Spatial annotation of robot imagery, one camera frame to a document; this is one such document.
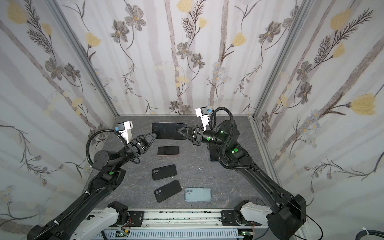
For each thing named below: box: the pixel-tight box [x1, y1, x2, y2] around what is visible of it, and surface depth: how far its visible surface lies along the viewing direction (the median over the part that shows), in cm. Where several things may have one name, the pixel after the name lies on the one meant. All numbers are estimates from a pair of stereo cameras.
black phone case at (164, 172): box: [152, 164, 177, 181], surface depth 92 cm
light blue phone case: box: [184, 187, 212, 202], surface depth 84 cm
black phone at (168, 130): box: [152, 122, 188, 140], surface depth 59 cm
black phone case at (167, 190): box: [154, 179, 182, 203], surface depth 86 cm
